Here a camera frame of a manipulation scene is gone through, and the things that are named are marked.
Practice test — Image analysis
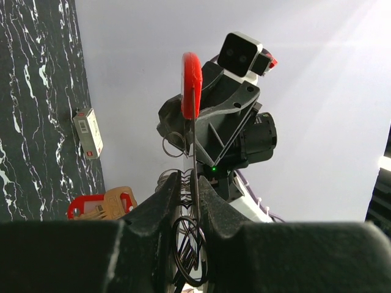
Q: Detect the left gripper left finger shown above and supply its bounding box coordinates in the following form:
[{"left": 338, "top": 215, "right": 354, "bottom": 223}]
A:
[{"left": 1, "top": 173, "right": 181, "bottom": 292}]

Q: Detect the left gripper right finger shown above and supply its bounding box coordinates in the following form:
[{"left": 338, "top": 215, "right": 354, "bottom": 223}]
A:
[{"left": 199, "top": 178, "right": 390, "bottom": 292}]

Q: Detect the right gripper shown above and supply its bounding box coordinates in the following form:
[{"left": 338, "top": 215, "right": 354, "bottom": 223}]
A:
[{"left": 157, "top": 60, "right": 277, "bottom": 170}]

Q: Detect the key with red tag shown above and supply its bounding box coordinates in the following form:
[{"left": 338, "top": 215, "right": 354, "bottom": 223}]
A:
[{"left": 67, "top": 186, "right": 137, "bottom": 220}]

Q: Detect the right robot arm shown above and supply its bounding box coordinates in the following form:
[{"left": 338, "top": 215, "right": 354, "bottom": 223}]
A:
[{"left": 157, "top": 62, "right": 277, "bottom": 223}]

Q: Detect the small white box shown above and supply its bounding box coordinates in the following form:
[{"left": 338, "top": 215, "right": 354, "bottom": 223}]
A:
[{"left": 73, "top": 107, "right": 103, "bottom": 159}]

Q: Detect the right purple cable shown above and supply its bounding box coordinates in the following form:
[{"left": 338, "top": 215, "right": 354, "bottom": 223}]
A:
[{"left": 236, "top": 169, "right": 287, "bottom": 223}]

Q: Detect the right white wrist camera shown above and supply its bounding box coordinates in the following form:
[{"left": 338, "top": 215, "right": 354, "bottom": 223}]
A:
[{"left": 216, "top": 31, "right": 278, "bottom": 85}]

